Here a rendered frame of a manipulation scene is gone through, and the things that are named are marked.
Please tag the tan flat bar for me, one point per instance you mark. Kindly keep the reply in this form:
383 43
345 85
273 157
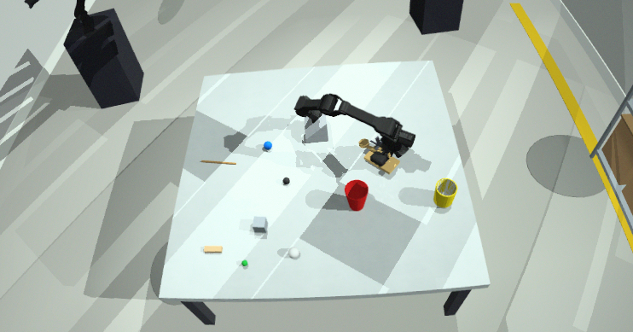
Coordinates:
213 249

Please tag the yellow cup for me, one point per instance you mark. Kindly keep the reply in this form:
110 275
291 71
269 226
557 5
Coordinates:
444 193

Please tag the white ball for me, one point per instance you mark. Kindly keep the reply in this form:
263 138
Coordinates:
293 252

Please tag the tan wooden catapult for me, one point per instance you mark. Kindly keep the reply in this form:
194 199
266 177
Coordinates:
389 166

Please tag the red cup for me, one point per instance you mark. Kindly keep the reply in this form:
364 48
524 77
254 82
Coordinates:
356 194

